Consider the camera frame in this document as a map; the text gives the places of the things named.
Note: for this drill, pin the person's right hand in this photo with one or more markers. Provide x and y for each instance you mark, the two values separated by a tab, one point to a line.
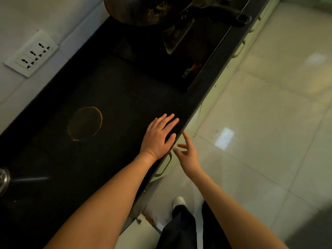
189	160

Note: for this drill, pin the person's left hand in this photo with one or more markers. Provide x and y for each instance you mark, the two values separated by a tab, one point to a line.
155	142

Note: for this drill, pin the person's left forearm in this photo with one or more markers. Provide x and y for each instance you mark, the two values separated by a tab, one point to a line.
103	210

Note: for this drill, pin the person's right forearm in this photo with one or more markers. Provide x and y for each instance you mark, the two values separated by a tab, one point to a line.
238	217

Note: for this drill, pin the person's left shoe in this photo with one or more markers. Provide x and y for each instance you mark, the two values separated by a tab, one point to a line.
179	202

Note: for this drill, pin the person's black trousers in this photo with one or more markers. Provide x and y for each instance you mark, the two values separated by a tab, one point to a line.
181	230

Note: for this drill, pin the metal door hinge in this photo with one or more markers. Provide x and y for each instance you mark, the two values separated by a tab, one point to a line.
138	221

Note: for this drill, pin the green base cupboard row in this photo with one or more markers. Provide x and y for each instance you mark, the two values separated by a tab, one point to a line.
233	69

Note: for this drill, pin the black gas stove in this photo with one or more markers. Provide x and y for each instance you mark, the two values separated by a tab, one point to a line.
197	49

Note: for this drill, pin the black wok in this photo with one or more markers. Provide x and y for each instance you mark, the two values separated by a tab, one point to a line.
145	10

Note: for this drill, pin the grey furniture unit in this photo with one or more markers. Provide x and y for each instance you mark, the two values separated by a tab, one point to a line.
316	230

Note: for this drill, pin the black metal utensil holder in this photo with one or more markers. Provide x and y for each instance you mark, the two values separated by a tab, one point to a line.
4	181

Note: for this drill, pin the long white wall socket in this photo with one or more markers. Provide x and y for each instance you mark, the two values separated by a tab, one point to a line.
32	54

